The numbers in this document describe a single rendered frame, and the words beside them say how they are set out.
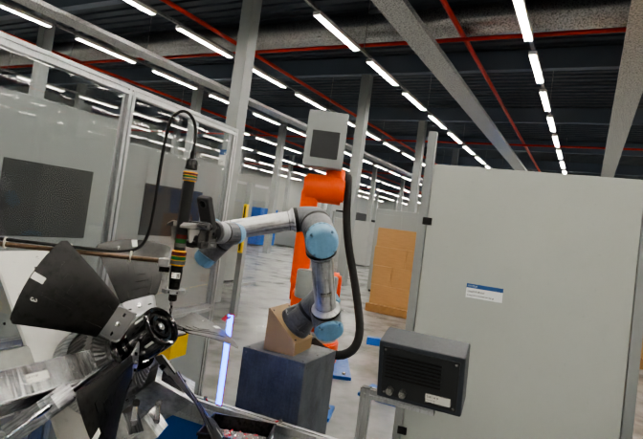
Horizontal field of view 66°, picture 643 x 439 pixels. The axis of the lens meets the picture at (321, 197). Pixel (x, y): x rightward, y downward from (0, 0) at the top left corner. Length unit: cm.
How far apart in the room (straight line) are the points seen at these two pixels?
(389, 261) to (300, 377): 754
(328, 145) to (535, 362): 326
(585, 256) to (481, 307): 61
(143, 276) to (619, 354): 241
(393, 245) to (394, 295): 93
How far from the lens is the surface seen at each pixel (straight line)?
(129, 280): 162
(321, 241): 175
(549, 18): 965
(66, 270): 141
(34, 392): 140
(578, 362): 309
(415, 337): 164
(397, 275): 950
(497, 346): 307
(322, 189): 549
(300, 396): 211
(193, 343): 301
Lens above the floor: 157
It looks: 3 degrees up
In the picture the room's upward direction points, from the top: 7 degrees clockwise
